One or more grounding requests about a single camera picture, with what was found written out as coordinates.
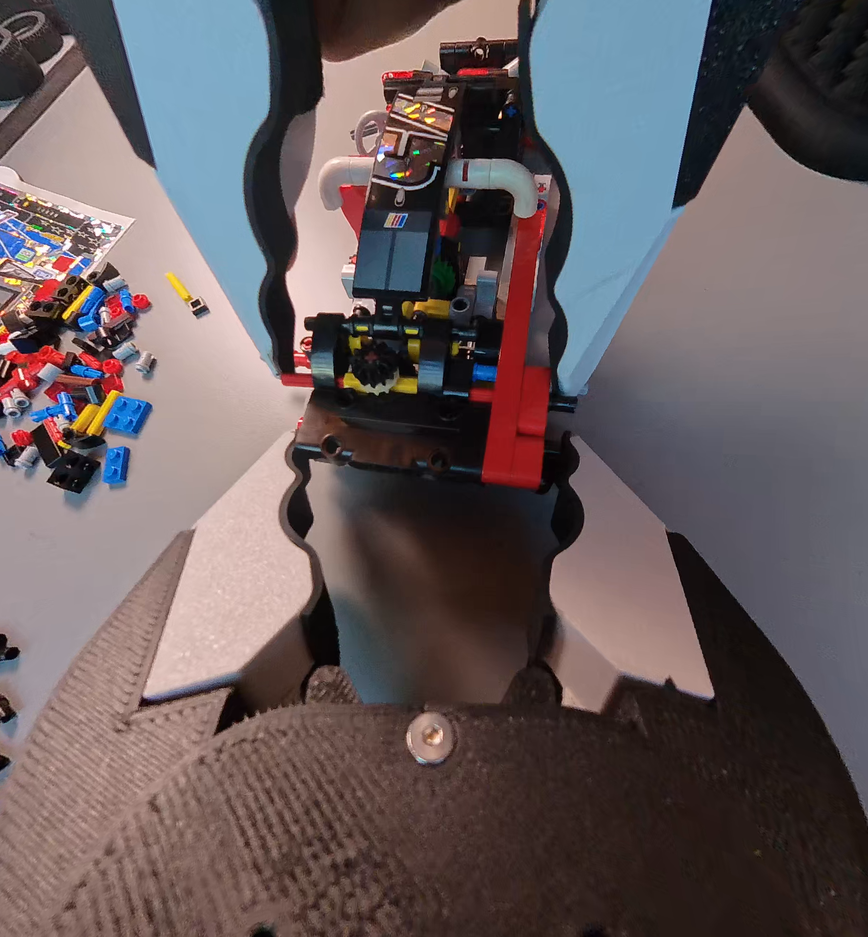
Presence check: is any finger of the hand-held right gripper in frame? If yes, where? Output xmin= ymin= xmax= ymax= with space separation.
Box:
xmin=517 ymin=0 xmax=715 ymax=398
xmin=112 ymin=0 xmax=327 ymax=383

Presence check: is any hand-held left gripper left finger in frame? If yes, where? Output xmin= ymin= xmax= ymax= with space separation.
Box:
xmin=141 ymin=430 xmax=343 ymax=704

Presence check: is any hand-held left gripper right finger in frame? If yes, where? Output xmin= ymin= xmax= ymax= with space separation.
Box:
xmin=529 ymin=432 xmax=716 ymax=711

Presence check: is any lego car chassis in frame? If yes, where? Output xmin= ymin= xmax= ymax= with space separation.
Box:
xmin=280 ymin=37 xmax=581 ymax=491

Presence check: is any black lego tyre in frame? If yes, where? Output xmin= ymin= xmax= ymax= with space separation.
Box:
xmin=0 ymin=29 xmax=45 ymax=100
xmin=2 ymin=0 xmax=72 ymax=63

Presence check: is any yellow lego axle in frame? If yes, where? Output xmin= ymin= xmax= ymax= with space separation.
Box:
xmin=165 ymin=272 xmax=211 ymax=317

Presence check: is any pile of mixed lego pieces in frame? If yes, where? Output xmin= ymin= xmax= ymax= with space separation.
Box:
xmin=0 ymin=262 xmax=158 ymax=493

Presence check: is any person's right hand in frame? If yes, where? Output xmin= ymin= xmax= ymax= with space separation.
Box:
xmin=317 ymin=0 xmax=520 ymax=64

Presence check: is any black chair armrest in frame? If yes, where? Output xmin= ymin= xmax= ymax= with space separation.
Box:
xmin=747 ymin=0 xmax=868 ymax=184

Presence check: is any holographic sticker sheet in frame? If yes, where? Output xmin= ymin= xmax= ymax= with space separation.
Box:
xmin=0 ymin=168 xmax=136 ymax=411

